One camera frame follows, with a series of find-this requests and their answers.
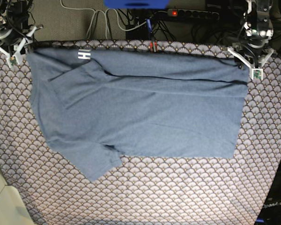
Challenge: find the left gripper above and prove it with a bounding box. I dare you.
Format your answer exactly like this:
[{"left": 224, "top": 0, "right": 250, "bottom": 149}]
[{"left": 242, "top": 36, "right": 270, "bottom": 63}]

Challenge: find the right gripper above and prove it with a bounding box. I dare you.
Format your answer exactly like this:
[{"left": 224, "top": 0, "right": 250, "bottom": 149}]
[{"left": 0, "top": 27, "right": 23, "bottom": 51}]

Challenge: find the blue T-shirt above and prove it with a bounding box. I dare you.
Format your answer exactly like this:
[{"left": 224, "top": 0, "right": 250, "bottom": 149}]
[{"left": 26, "top": 48, "right": 249, "bottom": 180}]

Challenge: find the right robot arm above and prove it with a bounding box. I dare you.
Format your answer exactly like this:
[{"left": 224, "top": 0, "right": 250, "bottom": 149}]
[{"left": 0, "top": 0, "right": 33, "bottom": 49}]

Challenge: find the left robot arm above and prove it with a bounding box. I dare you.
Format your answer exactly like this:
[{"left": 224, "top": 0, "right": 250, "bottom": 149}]
[{"left": 243, "top": 0, "right": 274, "bottom": 68}]

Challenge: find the black power strip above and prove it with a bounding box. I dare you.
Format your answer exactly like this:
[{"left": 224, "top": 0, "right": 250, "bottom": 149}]
[{"left": 167, "top": 8, "right": 220, "bottom": 21}]

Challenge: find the red table clamp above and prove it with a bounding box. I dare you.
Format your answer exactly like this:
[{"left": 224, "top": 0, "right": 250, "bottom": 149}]
[{"left": 148, "top": 41, "right": 158, "bottom": 53}]

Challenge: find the blue box overhead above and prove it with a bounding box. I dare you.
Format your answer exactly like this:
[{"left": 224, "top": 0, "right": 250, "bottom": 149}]
[{"left": 104, "top": 0, "right": 169, "bottom": 9}]

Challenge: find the black OpenArm base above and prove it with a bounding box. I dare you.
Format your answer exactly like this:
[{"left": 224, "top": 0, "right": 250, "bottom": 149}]
[{"left": 255, "top": 161, "right": 281, "bottom": 225}]

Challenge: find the white cable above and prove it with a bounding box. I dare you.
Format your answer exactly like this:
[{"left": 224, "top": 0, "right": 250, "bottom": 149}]
[{"left": 60, "top": 0, "right": 148, "bottom": 39}]

